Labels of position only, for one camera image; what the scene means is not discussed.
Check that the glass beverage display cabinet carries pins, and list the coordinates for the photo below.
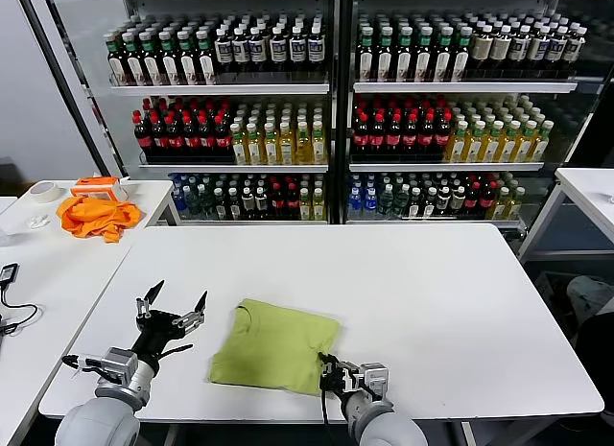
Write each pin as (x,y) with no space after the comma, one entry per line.
(120,129)

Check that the brown drink bottle green cap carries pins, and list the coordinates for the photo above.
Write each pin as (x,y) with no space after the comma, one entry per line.
(385,62)
(423,62)
(152,64)
(170,64)
(460,62)
(207,64)
(442,62)
(134,64)
(116,64)
(404,62)
(188,64)
(366,62)

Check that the orange and white box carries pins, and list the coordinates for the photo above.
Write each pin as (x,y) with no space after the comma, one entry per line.
(96,189)

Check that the small white side table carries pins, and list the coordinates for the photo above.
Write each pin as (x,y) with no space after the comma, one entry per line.
(590,187)

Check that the crumpled orange cloth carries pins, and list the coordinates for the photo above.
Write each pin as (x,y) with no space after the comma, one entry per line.
(91,218)

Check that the small dark bottle white cap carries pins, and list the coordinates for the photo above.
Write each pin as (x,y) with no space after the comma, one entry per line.
(219,206)
(458,204)
(233,206)
(248,205)
(261,205)
(415,205)
(430,205)
(444,204)

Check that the clear green bottle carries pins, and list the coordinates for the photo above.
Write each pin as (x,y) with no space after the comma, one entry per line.
(386,206)
(401,206)
(206,204)
(193,204)

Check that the black power adapter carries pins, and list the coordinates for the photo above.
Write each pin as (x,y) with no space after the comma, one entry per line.
(9,273)

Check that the black cabinet divider post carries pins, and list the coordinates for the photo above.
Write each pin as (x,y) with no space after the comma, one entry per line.
(341,105)

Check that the dark bottle white blue label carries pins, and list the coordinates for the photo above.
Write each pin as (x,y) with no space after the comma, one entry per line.
(538,50)
(241,53)
(555,51)
(519,50)
(258,53)
(224,53)
(316,52)
(298,52)
(278,53)

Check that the grey blue bag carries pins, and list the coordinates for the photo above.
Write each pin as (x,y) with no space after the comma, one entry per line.
(590,295)

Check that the yellow tea bottle green label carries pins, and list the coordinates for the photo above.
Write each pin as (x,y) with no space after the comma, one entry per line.
(524,148)
(457,148)
(319,151)
(287,151)
(255,151)
(303,151)
(272,151)
(240,151)
(305,208)
(507,148)
(540,148)
(319,208)
(514,207)
(501,207)
(490,148)
(474,148)

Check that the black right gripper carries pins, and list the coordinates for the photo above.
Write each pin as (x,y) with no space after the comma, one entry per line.
(347,386)

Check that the dark bottle beige label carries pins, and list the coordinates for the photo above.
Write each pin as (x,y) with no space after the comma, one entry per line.
(482,50)
(500,50)
(573,51)

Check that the cola bottle red cap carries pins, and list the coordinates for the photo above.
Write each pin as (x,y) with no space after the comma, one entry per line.
(410,139)
(176,140)
(426,139)
(293,206)
(192,140)
(279,206)
(223,140)
(361,139)
(207,140)
(472,201)
(143,139)
(394,139)
(377,139)
(442,139)
(159,140)
(487,201)

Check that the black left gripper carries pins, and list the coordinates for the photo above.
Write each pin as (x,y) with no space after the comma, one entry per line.
(156,333)

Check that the beige masking tape roll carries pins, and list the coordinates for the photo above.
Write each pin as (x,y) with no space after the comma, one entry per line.
(45,200)

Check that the blue water bottle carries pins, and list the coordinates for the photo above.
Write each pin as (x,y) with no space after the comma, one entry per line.
(370,206)
(179,204)
(355,206)

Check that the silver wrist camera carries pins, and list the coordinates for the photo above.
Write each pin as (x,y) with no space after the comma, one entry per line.
(117,367)
(374,379)

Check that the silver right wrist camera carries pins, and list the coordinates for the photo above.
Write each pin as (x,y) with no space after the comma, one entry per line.
(374,379)

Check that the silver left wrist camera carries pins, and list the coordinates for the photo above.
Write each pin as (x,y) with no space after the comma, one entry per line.
(117,367)

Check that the black slanted frame bar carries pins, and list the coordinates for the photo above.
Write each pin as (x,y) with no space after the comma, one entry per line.
(64,81)

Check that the light green t-shirt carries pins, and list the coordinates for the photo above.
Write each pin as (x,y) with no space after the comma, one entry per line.
(273,350)

